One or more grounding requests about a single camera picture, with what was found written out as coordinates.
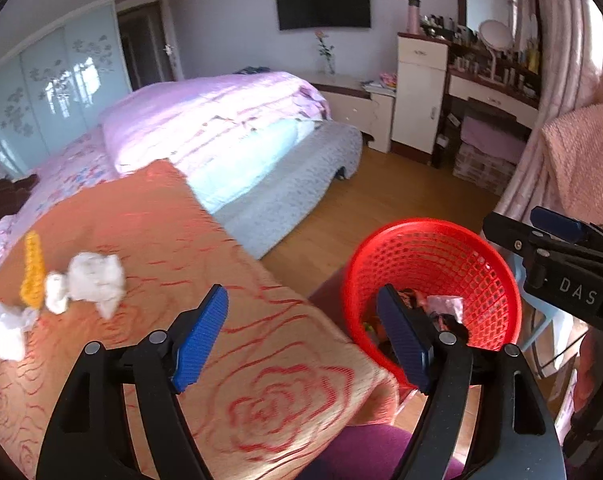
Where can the row of cosmetic bottles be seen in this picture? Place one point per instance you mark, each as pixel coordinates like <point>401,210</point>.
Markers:
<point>486,45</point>

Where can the yellow knitted cloth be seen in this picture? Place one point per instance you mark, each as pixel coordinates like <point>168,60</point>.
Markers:
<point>32,272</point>

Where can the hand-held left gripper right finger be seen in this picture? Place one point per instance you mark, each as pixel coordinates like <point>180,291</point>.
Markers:
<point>404,340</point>

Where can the orange rose blanket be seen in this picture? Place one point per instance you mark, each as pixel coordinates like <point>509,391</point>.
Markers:
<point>181,280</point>

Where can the dressing table with mirror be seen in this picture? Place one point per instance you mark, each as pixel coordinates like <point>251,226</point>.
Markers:
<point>496,60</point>

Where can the pink white wrapper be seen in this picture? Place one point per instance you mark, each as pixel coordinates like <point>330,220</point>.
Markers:
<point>445,305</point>

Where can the large white tissue wad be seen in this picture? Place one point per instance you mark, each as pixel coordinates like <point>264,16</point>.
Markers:
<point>95,280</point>

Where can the grey bed skirt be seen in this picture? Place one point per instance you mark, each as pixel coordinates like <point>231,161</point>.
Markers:
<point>291,195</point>

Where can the glass door wardrobe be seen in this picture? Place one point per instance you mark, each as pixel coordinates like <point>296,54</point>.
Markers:
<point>46,95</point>

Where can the brown plush toy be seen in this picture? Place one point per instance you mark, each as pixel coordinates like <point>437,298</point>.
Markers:
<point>3,195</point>

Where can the round white vanity mirror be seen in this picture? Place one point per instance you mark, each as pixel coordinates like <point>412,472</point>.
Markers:
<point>496,37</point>

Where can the pink curtain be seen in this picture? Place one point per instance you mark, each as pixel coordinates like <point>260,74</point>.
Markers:
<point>561,75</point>

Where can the tall white cabinet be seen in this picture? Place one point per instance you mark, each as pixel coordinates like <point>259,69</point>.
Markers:
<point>421,95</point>

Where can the artificial rose flower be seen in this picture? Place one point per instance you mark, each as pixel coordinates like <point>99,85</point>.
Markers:
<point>324,52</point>

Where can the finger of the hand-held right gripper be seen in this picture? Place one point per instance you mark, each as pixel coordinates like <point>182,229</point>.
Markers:
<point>556,222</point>
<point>511,235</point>

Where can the pink duvet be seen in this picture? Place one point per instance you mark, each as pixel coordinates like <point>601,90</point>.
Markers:
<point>206,110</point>

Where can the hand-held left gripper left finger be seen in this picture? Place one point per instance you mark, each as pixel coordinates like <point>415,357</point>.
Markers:
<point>201,340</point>

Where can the flat white tissue wad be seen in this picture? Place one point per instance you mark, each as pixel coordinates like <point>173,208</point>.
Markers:
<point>3,330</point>

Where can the pink floral bed sheet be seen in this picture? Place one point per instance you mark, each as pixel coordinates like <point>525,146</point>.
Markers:
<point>46,185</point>

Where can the low white desk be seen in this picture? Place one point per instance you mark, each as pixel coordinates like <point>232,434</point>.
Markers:
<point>351,105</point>

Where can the dark room door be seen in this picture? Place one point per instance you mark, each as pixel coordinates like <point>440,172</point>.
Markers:
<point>149,45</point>

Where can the pink thermos bottle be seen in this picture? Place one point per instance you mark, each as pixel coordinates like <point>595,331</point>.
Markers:
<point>412,12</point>

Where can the red plastic basket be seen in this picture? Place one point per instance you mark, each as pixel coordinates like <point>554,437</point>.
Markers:
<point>431,250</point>

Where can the purple stool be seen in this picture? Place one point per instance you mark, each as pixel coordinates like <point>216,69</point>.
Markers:
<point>381,455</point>

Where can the pink fluffy cloth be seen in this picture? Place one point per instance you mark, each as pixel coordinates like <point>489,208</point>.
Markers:
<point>584,160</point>

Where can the small white tissue wad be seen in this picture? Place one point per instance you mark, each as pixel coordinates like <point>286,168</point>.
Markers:
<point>56,292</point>

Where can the purple folded cloth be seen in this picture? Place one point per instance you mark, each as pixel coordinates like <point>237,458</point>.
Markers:
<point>491,132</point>

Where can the patterned storage box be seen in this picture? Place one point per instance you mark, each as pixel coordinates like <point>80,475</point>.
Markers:
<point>484,160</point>

